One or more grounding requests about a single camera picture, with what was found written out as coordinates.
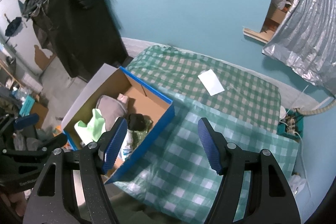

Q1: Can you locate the white cloth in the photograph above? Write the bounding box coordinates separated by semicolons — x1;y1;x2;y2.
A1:
118;130;134;161

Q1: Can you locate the light green cloth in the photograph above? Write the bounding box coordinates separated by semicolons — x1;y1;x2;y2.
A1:
87;109;106;141

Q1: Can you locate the black soft cloth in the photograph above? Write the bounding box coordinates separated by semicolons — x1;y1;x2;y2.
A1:
127;113;147;131

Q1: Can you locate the grey fleece towel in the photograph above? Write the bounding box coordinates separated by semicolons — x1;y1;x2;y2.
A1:
96;95;128;131

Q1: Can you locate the pink patterned cloth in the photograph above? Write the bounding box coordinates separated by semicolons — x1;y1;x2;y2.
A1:
117;93;129;106

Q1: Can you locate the green glitter sponge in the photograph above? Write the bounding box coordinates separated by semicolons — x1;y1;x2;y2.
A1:
132;118;153;149

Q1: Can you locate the person's left hand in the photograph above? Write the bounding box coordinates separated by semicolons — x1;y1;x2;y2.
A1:
1;192;27;217

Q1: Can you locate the teal small box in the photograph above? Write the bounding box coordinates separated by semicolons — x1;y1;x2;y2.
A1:
19;95;35;117

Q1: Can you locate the green checkered tablecloth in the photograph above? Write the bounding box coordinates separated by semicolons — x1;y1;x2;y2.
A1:
116;46;298;223

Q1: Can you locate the blue cardboard box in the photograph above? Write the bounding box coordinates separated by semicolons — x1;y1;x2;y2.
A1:
62;64;175;184

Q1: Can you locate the white paper card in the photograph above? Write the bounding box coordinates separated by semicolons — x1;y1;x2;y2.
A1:
198;69;225;96

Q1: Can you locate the black umbrella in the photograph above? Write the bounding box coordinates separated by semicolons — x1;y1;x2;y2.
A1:
5;14;22;37

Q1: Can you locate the wooden plank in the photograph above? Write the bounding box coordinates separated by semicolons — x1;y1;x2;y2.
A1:
243;28;274;44

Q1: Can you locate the silver foil curtain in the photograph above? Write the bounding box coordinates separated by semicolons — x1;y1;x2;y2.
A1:
262;0;335;95

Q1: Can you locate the teal basket with cables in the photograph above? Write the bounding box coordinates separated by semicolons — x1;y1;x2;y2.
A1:
277;106;303;140

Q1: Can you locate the braided rope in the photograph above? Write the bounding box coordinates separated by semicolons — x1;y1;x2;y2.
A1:
299;99;336;117

